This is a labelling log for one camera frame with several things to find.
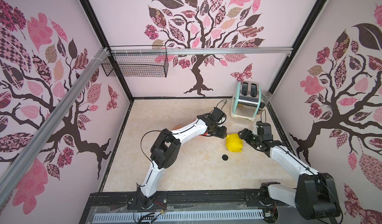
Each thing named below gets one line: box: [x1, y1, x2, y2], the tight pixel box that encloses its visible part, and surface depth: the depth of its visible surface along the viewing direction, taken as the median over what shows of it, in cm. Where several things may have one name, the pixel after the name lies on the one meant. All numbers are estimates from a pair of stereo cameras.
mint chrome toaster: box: [229, 80, 262, 122], surface depth 102 cm
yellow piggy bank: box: [225, 133, 244, 153], surface depth 89 cm
